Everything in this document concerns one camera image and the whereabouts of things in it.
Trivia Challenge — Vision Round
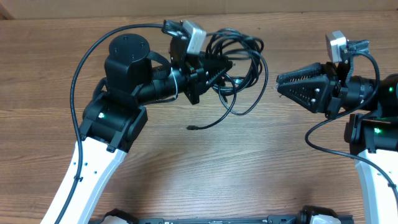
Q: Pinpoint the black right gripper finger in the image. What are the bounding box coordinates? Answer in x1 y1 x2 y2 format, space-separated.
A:
277 75 336 113
276 62 335 84

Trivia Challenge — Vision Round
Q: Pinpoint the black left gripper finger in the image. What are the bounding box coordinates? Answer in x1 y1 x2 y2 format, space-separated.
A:
203 67 231 93
203 58 233 73

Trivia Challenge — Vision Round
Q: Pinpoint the black cable bundle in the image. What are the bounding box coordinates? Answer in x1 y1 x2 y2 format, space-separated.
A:
185 27 269 131

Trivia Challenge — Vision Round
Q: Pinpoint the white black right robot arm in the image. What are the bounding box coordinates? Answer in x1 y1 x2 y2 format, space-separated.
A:
277 61 397 223

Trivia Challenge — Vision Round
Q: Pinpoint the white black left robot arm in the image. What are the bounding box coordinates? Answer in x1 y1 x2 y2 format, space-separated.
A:
42 34 233 223

